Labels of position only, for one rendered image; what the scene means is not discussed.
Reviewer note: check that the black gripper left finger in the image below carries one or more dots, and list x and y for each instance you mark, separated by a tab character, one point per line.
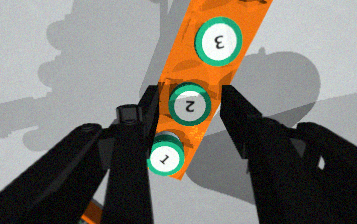
58	187

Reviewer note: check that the green screw cap with white top numbered 1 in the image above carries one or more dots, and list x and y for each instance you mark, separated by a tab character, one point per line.
167	155

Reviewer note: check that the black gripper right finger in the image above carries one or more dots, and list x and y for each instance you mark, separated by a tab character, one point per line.
284	189

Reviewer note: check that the orange handheld multimeter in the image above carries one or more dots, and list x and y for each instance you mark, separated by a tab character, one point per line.
92	215

